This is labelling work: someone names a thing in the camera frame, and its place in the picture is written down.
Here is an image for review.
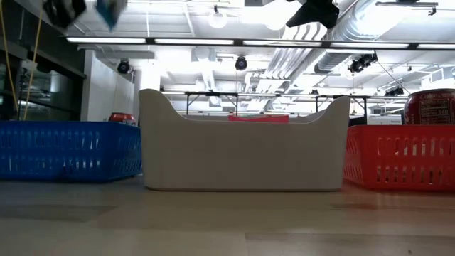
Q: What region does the white plastic tray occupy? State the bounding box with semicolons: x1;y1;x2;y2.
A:
137;88;352;192

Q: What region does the blue plastic basket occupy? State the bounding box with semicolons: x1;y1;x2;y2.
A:
0;119;143;183

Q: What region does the red Twizzlers candy bag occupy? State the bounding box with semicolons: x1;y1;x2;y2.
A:
227;114;290;124

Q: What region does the red plastic basket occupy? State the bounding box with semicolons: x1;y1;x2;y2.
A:
343;124;455;192

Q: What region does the yellow hanging cord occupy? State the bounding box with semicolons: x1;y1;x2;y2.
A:
23;10;43;121
0;0;19;112

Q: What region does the round pendant lamp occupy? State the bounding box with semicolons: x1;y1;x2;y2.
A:
208;5;228;30

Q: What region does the blue white candy bar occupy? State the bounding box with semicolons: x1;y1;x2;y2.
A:
95;0;129;32

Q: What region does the black ceiling spotlight cluster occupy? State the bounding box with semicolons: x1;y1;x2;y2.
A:
383;86;405;97
348;52;379;75

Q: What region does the silver ventilation duct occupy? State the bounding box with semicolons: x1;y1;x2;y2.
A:
314;0;395;75

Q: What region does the long ceiling light strip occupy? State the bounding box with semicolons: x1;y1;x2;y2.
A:
65;36;455;50

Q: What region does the red soda can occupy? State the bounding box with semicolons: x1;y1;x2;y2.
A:
108;112;137;126
403;88;455;126

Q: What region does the black framed background table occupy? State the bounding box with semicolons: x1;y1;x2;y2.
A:
184;91;240;117
314;94;369;125

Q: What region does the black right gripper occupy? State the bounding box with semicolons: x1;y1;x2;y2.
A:
286;0;341;29

